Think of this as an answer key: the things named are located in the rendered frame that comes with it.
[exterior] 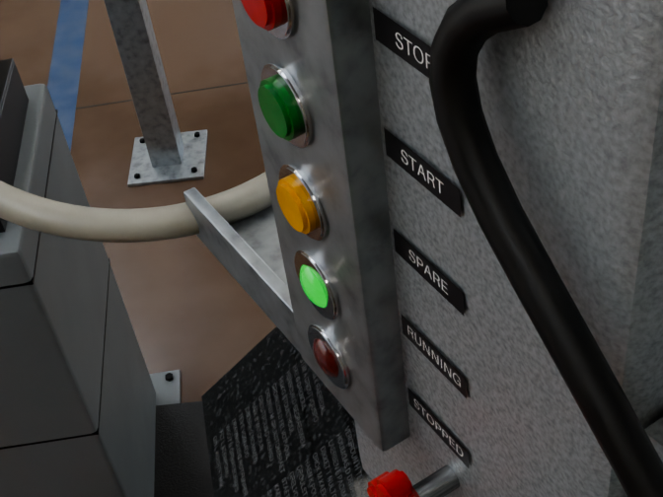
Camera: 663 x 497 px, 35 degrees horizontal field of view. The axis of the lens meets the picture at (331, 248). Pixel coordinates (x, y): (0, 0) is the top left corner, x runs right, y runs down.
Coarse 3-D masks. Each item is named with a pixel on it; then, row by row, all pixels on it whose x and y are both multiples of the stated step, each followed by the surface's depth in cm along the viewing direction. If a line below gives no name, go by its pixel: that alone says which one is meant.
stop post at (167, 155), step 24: (120, 0) 243; (144, 0) 250; (120, 24) 247; (144, 24) 248; (120, 48) 252; (144, 48) 252; (144, 72) 257; (144, 96) 261; (168, 96) 267; (144, 120) 267; (168, 120) 267; (144, 144) 285; (168, 144) 272; (192, 144) 282; (144, 168) 277; (168, 168) 276; (192, 168) 273
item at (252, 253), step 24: (192, 192) 92; (216, 216) 89; (264, 216) 95; (216, 240) 90; (240, 240) 86; (264, 240) 93; (240, 264) 86; (264, 264) 84; (264, 288) 83; (264, 312) 86; (288, 312) 80; (288, 336) 84
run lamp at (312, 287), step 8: (304, 272) 48; (312, 272) 48; (304, 280) 48; (312, 280) 48; (304, 288) 49; (312, 288) 48; (320, 288) 48; (312, 296) 48; (320, 296) 48; (320, 304) 48
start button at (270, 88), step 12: (264, 84) 41; (276, 84) 41; (264, 96) 41; (276, 96) 41; (288, 96) 40; (264, 108) 42; (276, 108) 41; (288, 108) 40; (276, 120) 42; (288, 120) 41; (276, 132) 42; (288, 132) 41
